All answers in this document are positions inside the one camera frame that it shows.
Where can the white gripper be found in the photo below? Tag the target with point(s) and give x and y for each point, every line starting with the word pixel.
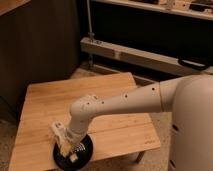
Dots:
pixel 63 135

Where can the small yellow bottle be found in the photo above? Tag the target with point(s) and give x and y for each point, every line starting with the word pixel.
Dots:
pixel 65 149

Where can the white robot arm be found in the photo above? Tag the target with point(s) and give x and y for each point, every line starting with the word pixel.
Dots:
pixel 155 97

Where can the black ceramic bowl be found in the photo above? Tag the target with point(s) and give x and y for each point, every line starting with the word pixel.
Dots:
pixel 84 152

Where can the wooden table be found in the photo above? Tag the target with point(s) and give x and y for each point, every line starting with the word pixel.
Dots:
pixel 112 135

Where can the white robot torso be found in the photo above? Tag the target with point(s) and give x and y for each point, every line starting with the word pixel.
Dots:
pixel 191 101

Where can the dark wooden cabinet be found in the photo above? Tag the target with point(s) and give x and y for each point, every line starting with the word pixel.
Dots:
pixel 39 42

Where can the metal vertical pole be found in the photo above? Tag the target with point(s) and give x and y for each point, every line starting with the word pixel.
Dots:
pixel 90 33

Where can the upper shelf board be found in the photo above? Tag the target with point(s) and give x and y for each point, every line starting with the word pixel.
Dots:
pixel 176 7

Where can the black handle on beam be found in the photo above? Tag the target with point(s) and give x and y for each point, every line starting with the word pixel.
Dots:
pixel 193 65

